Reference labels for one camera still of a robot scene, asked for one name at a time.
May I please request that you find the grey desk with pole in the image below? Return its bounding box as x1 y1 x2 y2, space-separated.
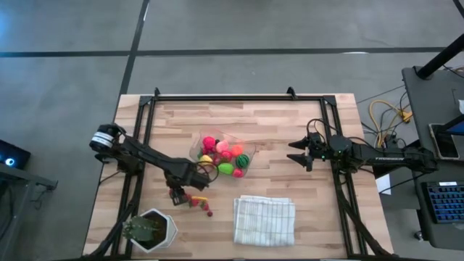
401 65 464 162

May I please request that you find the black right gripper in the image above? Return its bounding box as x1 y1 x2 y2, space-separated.
286 136 330 173

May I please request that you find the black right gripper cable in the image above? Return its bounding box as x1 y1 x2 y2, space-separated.
306 117 367 146

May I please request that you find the white hexagonal plant pot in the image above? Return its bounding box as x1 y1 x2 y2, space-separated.
130 207 179 254

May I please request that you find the green cactus plant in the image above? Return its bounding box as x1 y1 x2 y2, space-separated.
122 215 164 243

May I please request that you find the white paper sheet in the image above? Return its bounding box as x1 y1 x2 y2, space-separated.
374 173 393 196

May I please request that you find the black aluminium table frame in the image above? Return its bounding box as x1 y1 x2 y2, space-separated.
83 86 397 260

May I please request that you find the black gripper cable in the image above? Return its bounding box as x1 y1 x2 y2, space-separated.
195 161 220 184
306 117 367 146

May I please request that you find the grey desk with keyboard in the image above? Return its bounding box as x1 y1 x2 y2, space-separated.
409 157 464 252

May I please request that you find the blue laptop screen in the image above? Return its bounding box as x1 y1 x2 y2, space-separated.
444 115 464 137

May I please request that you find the black computer with blue light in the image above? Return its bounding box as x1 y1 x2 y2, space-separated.
0 138 32 170

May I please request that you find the black slanted pole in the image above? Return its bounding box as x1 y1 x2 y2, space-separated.
414 33 464 80

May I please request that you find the white waffle dish towel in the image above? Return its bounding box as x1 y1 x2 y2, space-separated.
233 194 297 248

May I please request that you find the yellow cable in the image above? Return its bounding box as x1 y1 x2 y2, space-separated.
368 99 414 146

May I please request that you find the black smartphone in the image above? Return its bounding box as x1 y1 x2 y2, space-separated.
428 122 461 160

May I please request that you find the clear plastic container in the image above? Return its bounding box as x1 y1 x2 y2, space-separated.
188 128 257 179

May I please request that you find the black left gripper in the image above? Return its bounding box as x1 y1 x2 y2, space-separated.
165 161 210 207

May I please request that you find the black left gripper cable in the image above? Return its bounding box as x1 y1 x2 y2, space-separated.
195 161 220 184

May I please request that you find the backlit computer keyboard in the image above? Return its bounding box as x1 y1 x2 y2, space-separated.
421 180 464 225

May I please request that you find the grey metal side table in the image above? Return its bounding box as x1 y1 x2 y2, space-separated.
0 165 59 261

